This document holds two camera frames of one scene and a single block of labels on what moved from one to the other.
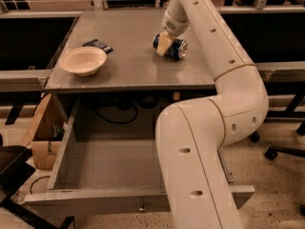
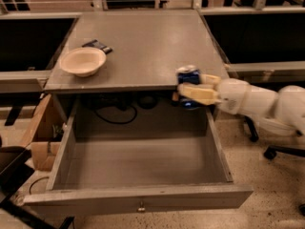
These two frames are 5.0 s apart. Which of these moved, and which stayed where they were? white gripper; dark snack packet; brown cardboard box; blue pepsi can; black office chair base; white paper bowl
Moved: blue pepsi can; white gripper
Stayed: brown cardboard box; black office chair base; dark snack packet; white paper bowl
